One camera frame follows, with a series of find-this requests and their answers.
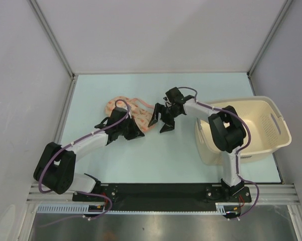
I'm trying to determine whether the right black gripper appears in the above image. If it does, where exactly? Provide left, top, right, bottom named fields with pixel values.
left=148, top=103, right=181, bottom=133

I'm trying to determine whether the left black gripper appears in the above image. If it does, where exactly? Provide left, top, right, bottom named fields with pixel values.
left=117, top=116, right=144, bottom=141

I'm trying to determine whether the pink floral laundry bag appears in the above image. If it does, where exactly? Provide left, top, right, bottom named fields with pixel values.
left=104, top=96, right=154, bottom=133

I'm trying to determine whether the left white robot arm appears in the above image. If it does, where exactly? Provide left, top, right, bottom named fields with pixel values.
left=33, top=107, right=144, bottom=201

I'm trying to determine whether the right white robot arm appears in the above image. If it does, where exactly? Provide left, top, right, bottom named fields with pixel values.
left=148, top=87, right=251, bottom=201

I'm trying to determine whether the cream plastic laundry basket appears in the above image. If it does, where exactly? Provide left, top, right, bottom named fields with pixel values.
left=195, top=96, right=292, bottom=165

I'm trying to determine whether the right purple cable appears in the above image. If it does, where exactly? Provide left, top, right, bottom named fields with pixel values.
left=178, top=86, right=261, bottom=221

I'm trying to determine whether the aluminium frame rail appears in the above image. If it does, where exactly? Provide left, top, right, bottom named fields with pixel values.
left=25, top=182, right=76, bottom=203

